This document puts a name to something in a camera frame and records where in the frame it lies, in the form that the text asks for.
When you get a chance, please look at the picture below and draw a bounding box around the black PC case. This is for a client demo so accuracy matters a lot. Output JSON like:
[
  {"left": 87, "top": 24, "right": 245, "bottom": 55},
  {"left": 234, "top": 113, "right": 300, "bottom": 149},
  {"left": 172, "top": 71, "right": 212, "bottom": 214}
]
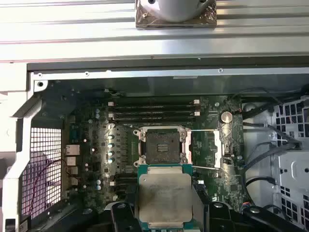
[{"left": 0, "top": 60, "right": 309, "bottom": 232}]

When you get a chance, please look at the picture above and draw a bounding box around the silver port block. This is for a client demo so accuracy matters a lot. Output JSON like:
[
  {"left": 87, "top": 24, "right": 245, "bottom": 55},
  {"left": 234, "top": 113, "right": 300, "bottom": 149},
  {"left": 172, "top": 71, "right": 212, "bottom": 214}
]
[{"left": 65, "top": 144, "right": 81, "bottom": 155}]

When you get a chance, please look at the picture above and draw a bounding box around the metal socket cover frame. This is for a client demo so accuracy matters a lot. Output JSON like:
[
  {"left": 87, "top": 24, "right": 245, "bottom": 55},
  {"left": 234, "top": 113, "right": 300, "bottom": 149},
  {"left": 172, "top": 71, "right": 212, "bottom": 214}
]
[{"left": 211, "top": 129, "right": 234, "bottom": 170}]

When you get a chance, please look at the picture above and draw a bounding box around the white-clip RAM slot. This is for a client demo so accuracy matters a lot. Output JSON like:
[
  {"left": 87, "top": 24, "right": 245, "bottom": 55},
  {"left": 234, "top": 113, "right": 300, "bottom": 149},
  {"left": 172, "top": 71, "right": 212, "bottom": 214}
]
[
  {"left": 108, "top": 99, "right": 201, "bottom": 106},
  {"left": 108, "top": 111, "right": 201, "bottom": 118}
]

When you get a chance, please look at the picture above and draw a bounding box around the CPU socket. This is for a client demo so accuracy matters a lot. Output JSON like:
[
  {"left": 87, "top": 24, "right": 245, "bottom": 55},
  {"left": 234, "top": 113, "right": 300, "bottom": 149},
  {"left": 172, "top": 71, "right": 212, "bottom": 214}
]
[{"left": 133, "top": 126, "right": 193, "bottom": 167}]

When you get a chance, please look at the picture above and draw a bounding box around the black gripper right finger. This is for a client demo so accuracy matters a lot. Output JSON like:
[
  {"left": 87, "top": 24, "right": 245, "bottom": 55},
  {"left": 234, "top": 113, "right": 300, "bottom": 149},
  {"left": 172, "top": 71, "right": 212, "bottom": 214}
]
[{"left": 208, "top": 202, "right": 309, "bottom": 232}]

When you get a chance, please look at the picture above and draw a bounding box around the silver green CPU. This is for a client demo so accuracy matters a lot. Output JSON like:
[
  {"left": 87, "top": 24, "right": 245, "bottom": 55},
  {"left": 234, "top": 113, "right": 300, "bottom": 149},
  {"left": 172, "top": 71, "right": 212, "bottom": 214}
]
[{"left": 135, "top": 164, "right": 205, "bottom": 231}]

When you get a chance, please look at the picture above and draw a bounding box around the black-clip RAM slot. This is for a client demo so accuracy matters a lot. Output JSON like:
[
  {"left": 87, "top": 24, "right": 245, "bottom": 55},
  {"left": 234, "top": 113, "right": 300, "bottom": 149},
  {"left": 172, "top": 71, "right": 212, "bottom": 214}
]
[
  {"left": 113, "top": 105, "right": 196, "bottom": 112},
  {"left": 113, "top": 116, "right": 196, "bottom": 124}
]

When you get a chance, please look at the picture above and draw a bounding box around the green motherboard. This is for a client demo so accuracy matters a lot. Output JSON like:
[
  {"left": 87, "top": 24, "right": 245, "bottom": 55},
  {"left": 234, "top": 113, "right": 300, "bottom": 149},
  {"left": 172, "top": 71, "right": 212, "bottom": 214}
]
[{"left": 69, "top": 95, "right": 248, "bottom": 213}]

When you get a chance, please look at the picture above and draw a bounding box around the thick black cable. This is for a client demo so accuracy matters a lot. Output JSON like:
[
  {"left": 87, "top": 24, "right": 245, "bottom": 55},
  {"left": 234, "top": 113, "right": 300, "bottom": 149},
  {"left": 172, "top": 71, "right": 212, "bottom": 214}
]
[{"left": 245, "top": 177, "right": 276, "bottom": 192}]

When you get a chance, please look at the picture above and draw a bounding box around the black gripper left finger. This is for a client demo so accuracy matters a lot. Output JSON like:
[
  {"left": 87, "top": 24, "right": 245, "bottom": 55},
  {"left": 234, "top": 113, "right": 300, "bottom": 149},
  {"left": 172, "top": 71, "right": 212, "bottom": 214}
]
[{"left": 43, "top": 202, "right": 140, "bottom": 232}]

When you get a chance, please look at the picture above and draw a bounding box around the silver metal drive cage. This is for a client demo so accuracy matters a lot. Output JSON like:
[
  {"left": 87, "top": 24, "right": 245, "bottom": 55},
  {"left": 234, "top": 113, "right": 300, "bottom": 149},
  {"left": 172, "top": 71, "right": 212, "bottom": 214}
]
[{"left": 241, "top": 95, "right": 309, "bottom": 232}]

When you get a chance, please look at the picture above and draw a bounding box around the grey cable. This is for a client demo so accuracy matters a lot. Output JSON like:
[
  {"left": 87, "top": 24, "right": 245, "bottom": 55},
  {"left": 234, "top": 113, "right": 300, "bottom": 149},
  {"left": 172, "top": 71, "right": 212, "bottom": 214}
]
[{"left": 242, "top": 122, "right": 302, "bottom": 148}]

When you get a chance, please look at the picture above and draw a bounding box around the round coin battery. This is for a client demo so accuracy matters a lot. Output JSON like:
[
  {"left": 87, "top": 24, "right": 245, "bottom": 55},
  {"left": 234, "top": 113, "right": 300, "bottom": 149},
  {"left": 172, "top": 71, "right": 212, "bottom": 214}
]
[{"left": 219, "top": 110, "right": 233, "bottom": 124}]

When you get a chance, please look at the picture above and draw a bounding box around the thin wire locking lever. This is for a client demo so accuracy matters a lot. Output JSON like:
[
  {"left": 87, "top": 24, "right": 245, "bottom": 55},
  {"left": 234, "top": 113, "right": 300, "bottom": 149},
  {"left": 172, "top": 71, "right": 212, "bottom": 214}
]
[{"left": 192, "top": 165, "right": 221, "bottom": 171}]

